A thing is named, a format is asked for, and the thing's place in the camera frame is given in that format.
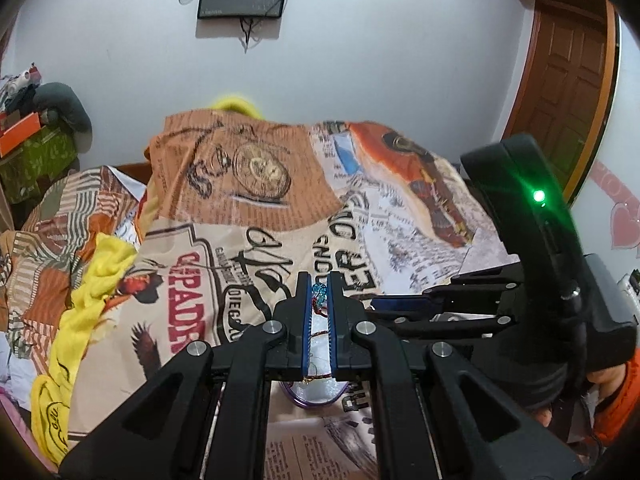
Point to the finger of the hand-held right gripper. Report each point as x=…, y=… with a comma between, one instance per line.
x=480, y=285
x=450, y=327

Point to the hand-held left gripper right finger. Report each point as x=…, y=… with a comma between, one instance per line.
x=334, y=327

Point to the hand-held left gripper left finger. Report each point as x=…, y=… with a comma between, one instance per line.
x=303, y=322

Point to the purple heart-shaped tin box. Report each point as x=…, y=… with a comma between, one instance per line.
x=315, y=392

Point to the person's right forearm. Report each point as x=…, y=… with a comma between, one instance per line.
x=620, y=405

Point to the person's right hand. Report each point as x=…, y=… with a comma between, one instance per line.
x=607, y=376

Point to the printed newspaper-pattern blanket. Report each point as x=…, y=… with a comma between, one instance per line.
x=240, y=220

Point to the white heart-print wardrobe door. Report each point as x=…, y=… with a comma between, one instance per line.
x=622, y=160

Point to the brown wooden door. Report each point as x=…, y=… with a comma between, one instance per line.
x=565, y=90

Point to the yellow cloth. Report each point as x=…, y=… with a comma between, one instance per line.
x=85, y=310

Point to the yellow plush cushion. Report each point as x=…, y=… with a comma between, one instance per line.
x=235, y=105

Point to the striped orange quilt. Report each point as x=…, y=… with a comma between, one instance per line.
x=50, y=240

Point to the green patterned cloth cover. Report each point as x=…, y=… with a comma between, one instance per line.
x=37, y=160

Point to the grey cushion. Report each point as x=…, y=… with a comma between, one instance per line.
x=65, y=107

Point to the orange box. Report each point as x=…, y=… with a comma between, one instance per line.
x=20, y=132

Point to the pile of clothes and toys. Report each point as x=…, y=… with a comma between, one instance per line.
x=17, y=85

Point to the wooden bed frame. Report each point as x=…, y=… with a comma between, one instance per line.
x=127, y=171

